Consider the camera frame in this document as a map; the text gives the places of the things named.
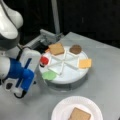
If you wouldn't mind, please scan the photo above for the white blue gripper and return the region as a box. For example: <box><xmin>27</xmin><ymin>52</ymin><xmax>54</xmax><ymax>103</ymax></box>
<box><xmin>2</xmin><ymin>48</ymin><xmax>41</xmax><ymax>97</ymax></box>

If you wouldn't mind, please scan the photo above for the green lettuce leaf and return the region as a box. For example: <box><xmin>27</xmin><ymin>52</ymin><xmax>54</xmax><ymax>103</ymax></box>
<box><xmin>42</xmin><ymin>71</ymin><xmax>56</xmax><ymax>80</ymax></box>

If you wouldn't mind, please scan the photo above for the toasted bread slice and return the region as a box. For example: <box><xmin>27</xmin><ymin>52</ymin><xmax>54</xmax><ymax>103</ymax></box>
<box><xmin>69</xmin><ymin>108</ymin><xmax>91</xmax><ymax>120</ymax></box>
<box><xmin>49</xmin><ymin>43</ymin><xmax>64</xmax><ymax>55</ymax></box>

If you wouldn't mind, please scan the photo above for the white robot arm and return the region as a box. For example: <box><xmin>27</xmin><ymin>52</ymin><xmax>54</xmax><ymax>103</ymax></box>
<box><xmin>0</xmin><ymin>0</ymin><xmax>41</xmax><ymax>99</ymax></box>

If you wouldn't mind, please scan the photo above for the red tomato slice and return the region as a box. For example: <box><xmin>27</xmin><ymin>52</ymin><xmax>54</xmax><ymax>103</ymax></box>
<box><xmin>40</xmin><ymin>56</ymin><xmax>49</xmax><ymax>65</ymax></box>

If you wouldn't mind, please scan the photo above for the white divided serving tray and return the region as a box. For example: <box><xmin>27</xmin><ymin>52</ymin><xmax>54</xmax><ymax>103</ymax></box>
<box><xmin>39</xmin><ymin>46</ymin><xmax>89</xmax><ymax>85</ymax></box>

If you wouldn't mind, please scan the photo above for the brown meat patty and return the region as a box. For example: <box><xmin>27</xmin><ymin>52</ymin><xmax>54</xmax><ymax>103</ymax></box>
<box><xmin>69</xmin><ymin>45</ymin><xmax>82</xmax><ymax>54</ymax></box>

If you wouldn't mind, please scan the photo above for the white round plate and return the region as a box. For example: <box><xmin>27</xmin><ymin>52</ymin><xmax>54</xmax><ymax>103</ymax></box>
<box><xmin>50</xmin><ymin>95</ymin><xmax>104</xmax><ymax>120</ymax></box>

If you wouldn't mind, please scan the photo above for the yellow cheese slice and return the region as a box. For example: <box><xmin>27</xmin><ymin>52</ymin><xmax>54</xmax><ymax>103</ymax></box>
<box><xmin>78</xmin><ymin>59</ymin><xmax>92</xmax><ymax>69</ymax></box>

